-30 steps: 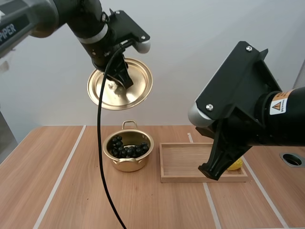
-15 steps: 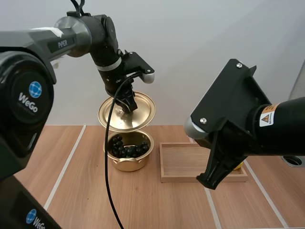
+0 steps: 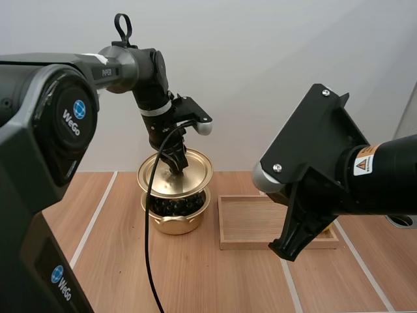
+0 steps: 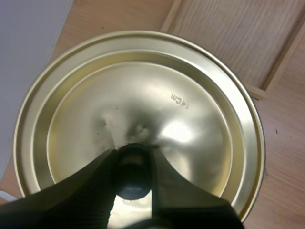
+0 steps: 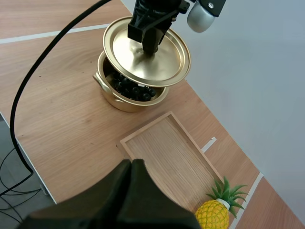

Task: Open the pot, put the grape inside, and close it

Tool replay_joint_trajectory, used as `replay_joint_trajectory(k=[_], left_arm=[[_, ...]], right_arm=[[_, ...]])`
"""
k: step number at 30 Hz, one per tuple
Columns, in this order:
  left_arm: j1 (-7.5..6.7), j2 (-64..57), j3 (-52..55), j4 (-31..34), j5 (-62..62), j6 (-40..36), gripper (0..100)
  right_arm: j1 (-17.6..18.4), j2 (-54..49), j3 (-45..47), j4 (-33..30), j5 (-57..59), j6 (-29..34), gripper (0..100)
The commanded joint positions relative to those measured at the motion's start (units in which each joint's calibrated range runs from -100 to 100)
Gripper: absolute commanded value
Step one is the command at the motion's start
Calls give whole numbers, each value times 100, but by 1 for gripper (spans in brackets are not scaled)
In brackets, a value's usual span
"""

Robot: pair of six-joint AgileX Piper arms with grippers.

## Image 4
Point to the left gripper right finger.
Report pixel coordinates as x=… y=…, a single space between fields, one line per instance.
x=190 y=205

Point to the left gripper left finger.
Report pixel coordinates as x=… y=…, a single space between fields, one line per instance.
x=71 y=200

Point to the gold pot lid black knob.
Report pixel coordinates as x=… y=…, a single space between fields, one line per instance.
x=143 y=95

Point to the shallow wooden tray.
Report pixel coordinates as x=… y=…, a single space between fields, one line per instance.
x=238 y=35

